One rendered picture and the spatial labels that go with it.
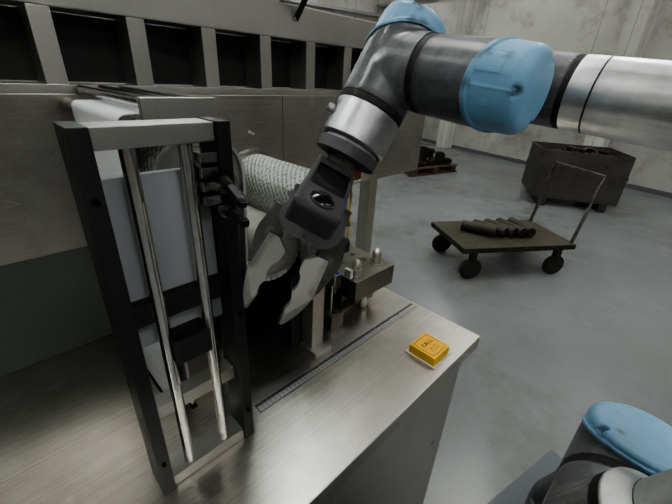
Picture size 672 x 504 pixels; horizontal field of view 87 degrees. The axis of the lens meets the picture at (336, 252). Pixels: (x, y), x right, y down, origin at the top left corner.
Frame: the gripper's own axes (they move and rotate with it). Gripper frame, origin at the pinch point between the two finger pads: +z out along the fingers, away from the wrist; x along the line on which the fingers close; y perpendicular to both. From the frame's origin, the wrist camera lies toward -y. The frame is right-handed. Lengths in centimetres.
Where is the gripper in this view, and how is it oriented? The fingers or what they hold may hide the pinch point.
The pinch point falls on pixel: (267, 307)
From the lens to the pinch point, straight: 41.1
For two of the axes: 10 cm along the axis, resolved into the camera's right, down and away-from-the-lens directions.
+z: -4.7, 8.8, 1.0
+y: -0.7, -1.5, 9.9
